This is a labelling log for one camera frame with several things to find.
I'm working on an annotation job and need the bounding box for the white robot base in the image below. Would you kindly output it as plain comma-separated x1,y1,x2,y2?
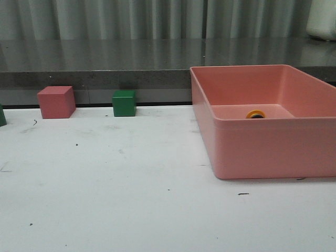
306,0,335,41

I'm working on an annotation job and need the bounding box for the grey stone counter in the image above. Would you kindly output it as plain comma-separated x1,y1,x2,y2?
1,37,335,107

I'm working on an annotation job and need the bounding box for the dark green block at edge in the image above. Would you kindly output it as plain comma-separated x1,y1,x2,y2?
0,104,7,127

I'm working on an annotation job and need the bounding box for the pink cube block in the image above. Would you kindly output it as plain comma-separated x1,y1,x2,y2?
37,86,76,119

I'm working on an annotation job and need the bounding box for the pink plastic bin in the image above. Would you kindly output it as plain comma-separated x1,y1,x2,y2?
190,65,335,180

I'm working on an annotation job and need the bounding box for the yellow push button switch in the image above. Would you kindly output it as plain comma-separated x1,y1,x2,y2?
246,110,266,119

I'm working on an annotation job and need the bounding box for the green cube block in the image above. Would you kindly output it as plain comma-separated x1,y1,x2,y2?
112,90,137,117

